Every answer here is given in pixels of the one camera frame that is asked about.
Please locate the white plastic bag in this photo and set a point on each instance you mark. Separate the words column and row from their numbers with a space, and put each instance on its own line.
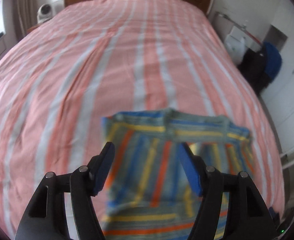
column 236, row 48

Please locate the white wardrobe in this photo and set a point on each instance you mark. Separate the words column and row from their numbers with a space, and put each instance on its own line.
column 279, row 96

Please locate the blue cloth on chair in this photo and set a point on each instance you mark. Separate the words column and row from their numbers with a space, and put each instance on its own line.
column 273, row 61

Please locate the white desk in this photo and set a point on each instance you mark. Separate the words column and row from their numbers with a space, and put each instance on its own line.
column 225, row 26

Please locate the striped knitted sweater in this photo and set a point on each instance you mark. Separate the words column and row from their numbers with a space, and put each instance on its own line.
column 148, row 193

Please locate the beige curtain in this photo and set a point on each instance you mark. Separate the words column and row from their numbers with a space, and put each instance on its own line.
column 24, row 16

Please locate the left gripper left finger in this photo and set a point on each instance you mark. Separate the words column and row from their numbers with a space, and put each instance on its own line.
column 67, row 198

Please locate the white round fan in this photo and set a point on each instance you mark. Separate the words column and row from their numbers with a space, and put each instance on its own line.
column 45, row 13

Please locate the pink striped bed cover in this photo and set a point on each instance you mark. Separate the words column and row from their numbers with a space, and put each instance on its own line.
column 101, row 57

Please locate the wooden nightstand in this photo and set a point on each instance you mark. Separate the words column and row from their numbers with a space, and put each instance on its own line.
column 33, row 28

